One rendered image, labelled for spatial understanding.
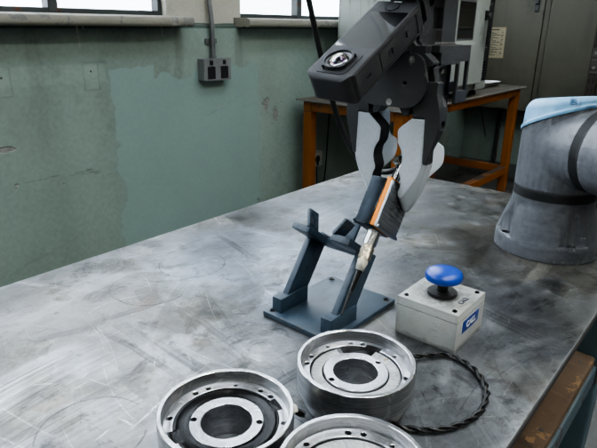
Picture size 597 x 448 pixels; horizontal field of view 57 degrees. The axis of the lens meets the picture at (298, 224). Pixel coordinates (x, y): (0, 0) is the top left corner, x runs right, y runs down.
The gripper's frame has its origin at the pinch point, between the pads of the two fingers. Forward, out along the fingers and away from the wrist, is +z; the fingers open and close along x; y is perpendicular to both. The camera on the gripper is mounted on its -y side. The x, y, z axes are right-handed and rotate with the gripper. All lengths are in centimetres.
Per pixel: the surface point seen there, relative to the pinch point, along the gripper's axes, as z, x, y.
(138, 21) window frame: -16, 151, 73
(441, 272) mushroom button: 9.1, -3.3, 6.5
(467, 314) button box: 12.9, -6.7, 6.5
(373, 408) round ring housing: 13.6, -7.2, -11.9
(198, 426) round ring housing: 13.6, 1.6, -22.5
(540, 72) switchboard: 14, 104, 361
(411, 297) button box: 12.1, -1.1, 4.5
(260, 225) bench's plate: 16.5, 35.5, 18.1
